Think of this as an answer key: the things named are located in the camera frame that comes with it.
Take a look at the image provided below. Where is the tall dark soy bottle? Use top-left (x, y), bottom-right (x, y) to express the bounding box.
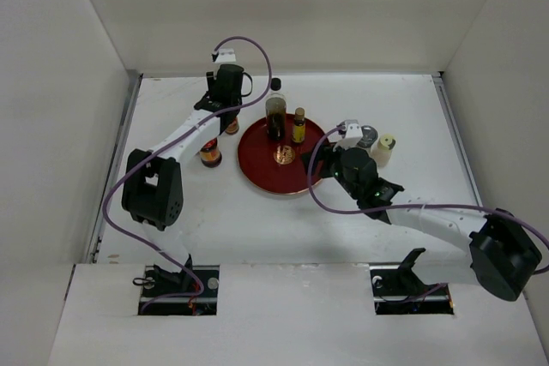
top-left (265, 77), bottom-right (287, 141)

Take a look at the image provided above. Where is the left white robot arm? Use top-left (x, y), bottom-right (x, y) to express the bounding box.
top-left (121, 63), bottom-right (248, 250)

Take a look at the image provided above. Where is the yellow cap sauce bottle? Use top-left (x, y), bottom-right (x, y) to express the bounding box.
top-left (225, 117), bottom-right (239, 135)

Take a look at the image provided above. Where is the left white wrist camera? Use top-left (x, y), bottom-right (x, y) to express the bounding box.
top-left (211, 48), bottom-right (237, 64)

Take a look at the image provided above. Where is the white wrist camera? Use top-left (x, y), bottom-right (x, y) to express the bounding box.
top-left (335, 119), bottom-right (363, 150)
top-left (211, 48), bottom-right (237, 64)

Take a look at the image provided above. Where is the grey lid pepper shaker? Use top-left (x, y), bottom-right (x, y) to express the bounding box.
top-left (357, 125), bottom-right (378, 153)

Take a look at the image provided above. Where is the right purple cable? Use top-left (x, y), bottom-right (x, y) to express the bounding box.
top-left (306, 123), bottom-right (549, 275)

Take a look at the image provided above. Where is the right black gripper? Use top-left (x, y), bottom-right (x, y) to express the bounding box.
top-left (300, 138), bottom-right (361, 200)

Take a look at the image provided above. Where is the red round tray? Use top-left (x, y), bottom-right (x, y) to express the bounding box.
top-left (237, 114), bottom-right (324, 195)

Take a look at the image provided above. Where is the red lid sauce jar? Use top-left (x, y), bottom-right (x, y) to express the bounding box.
top-left (199, 138), bottom-right (222, 168)

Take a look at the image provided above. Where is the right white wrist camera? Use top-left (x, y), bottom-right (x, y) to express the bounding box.
top-left (335, 119), bottom-right (363, 150)

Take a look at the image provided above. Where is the small yellow label bottle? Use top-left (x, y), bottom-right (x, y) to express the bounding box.
top-left (292, 107), bottom-right (306, 144)

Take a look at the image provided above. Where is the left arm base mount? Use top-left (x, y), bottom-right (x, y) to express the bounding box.
top-left (132, 265), bottom-right (220, 316)

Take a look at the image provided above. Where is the yellow lid spice shaker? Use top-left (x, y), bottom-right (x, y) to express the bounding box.
top-left (370, 134), bottom-right (396, 168)

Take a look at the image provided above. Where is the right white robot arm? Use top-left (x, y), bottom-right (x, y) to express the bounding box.
top-left (301, 145), bottom-right (543, 302)

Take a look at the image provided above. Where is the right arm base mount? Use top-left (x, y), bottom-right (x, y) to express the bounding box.
top-left (369, 248), bottom-right (454, 315)

